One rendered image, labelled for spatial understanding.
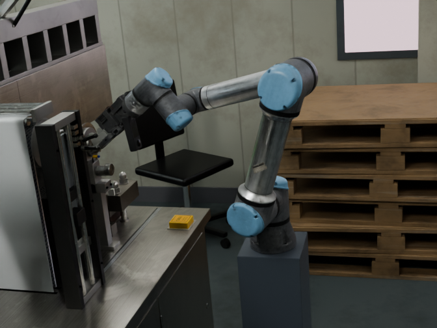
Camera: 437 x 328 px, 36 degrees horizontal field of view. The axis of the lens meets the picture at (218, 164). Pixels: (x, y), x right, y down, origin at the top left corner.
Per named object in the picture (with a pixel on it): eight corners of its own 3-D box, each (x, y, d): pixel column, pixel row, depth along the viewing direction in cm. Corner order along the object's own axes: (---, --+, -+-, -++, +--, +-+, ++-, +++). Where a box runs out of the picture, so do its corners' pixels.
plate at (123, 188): (122, 211, 239) (119, 196, 237) (23, 208, 251) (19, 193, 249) (139, 194, 254) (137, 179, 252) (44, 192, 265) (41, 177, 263)
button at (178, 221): (188, 229, 238) (187, 222, 237) (169, 228, 239) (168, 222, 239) (194, 221, 244) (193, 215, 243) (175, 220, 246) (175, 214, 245)
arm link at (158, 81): (168, 87, 201) (150, 66, 202) (145, 110, 206) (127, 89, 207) (179, 84, 208) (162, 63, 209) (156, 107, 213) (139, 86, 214)
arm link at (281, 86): (274, 228, 212) (321, 65, 187) (254, 248, 199) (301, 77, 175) (241, 213, 216) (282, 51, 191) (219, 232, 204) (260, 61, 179)
